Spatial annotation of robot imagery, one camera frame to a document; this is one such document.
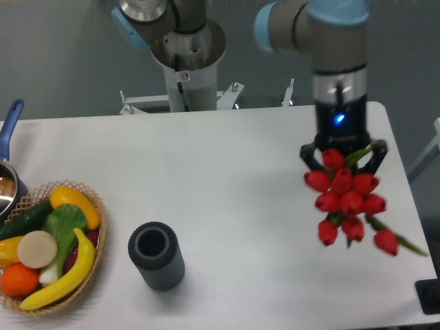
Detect white frame at right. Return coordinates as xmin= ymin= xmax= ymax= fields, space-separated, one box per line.
xmin=407 ymin=118 xmax=439 ymax=184

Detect green bok choy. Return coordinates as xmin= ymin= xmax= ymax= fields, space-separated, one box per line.
xmin=39 ymin=203 xmax=87 ymax=286

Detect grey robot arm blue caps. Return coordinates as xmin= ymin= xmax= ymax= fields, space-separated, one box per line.
xmin=111 ymin=1 xmax=388 ymax=174

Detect yellow bell pepper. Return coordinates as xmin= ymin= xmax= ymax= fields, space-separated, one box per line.
xmin=0 ymin=236 xmax=23 ymax=269

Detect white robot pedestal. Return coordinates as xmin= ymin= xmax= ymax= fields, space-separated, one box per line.
xmin=151 ymin=19 xmax=226 ymax=112

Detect white metal base frame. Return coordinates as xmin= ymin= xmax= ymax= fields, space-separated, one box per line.
xmin=119 ymin=78 xmax=296 ymax=116

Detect woven wicker basket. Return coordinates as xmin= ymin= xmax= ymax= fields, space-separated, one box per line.
xmin=1 ymin=181 xmax=107 ymax=316

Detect dark grey ribbed vase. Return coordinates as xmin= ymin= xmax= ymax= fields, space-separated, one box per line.
xmin=128 ymin=221 xmax=186 ymax=292

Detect green cucumber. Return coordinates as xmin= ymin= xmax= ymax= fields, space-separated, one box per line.
xmin=1 ymin=200 xmax=53 ymax=240

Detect dark red vegetable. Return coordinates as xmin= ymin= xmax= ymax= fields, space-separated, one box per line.
xmin=64 ymin=230 xmax=99 ymax=273

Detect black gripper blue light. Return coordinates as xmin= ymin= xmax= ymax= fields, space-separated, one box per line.
xmin=300 ymin=95 xmax=388 ymax=173

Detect red tulip bouquet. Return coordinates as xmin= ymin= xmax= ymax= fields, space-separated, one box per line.
xmin=303 ymin=145 xmax=428 ymax=256

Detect beige round disc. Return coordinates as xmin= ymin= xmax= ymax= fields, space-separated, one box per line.
xmin=17 ymin=230 xmax=58 ymax=269

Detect yellow banana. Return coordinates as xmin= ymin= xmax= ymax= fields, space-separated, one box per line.
xmin=19 ymin=228 xmax=95 ymax=311

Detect blue handled saucepan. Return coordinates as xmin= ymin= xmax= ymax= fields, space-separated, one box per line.
xmin=1 ymin=99 xmax=28 ymax=227

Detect black device at edge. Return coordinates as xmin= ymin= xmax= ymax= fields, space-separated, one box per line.
xmin=415 ymin=278 xmax=439 ymax=315

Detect orange fruit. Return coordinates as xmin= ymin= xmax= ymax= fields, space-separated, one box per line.
xmin=1 ymin=263 xmax=39 ymax=296

